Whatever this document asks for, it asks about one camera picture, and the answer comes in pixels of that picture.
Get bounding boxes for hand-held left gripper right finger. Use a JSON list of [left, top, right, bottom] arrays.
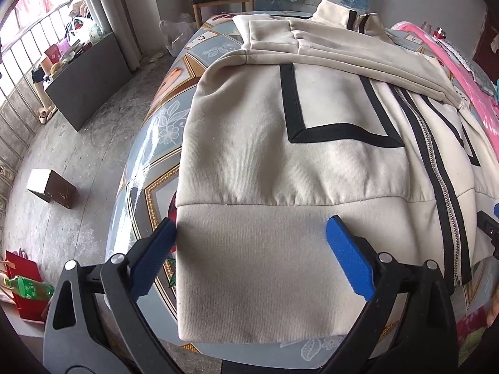
[[320, 215, 458, 374]]

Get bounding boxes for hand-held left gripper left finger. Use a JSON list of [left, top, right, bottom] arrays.
[[43, 217, 184, 374]]

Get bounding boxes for beige zip jacket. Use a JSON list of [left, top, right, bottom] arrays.
[[175, 0, 499, 344]]

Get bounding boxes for pink floral blanket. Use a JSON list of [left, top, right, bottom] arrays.
[[390, 21, 499, 363]]

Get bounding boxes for brown cardboard box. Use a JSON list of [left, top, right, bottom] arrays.
[[27, 168, 79, 209]]

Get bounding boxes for green plastic bottle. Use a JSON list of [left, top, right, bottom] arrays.
[[4, 276, 55, 300]]

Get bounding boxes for red paper bag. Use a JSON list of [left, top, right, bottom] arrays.
[[4, 250, 43, 322]]

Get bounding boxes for silver quilted pad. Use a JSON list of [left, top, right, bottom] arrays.
[[444, 39, 494, 94]]

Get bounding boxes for fruit patterned tablecloth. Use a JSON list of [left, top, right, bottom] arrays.
[[105, 10, 496, 374]]

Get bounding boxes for white lace cloth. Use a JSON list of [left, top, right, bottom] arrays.
[[442, 39, 474, 63]]

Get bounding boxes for brown door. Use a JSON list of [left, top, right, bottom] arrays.
[[473, 8, 499, 74]]

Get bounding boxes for dark grey cabinet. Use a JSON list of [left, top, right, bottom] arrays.
[[45, 32, 131, 131]]

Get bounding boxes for clear plastic bag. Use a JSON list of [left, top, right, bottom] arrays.
[[159, 13, 197, 57]]

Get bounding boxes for white plastic bag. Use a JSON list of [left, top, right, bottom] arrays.
[[72, 17, 102, 45]]

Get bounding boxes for grey curtain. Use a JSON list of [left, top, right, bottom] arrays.
[[80, 0, 160, 73]]

